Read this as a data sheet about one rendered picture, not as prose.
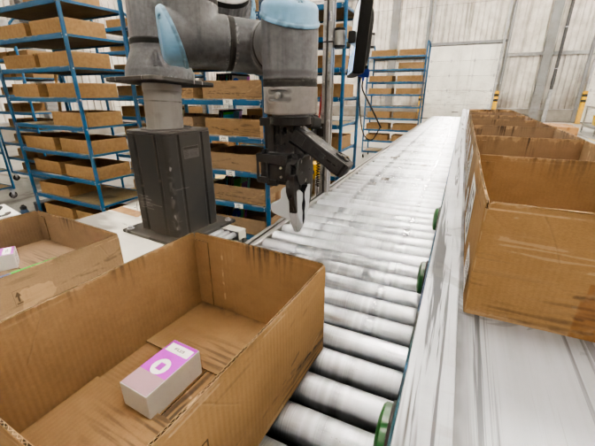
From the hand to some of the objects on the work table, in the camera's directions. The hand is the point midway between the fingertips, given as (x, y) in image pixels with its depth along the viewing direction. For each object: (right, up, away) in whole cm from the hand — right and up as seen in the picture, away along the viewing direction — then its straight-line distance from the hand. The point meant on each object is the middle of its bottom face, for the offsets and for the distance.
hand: (301, 226), depth 64 cm
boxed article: (-78, -12, +22) cm, 82 cm away
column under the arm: (-40, -1, +51) cm, 65 cm away
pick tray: (-69, -13, +21) cm, 73 cm away
